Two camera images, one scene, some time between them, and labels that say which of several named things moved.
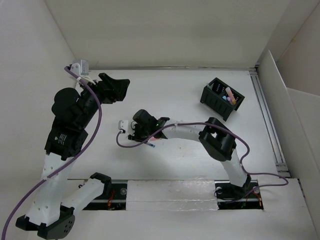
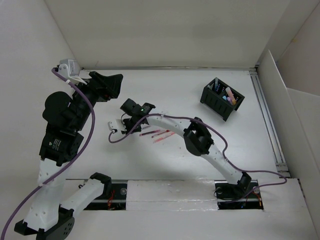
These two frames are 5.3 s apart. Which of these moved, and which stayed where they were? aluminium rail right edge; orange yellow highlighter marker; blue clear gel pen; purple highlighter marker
Moved: blue clear gel pen
Stayed: aluminium rail right edge; purple highlighter marker; orange yellow highlighter marker
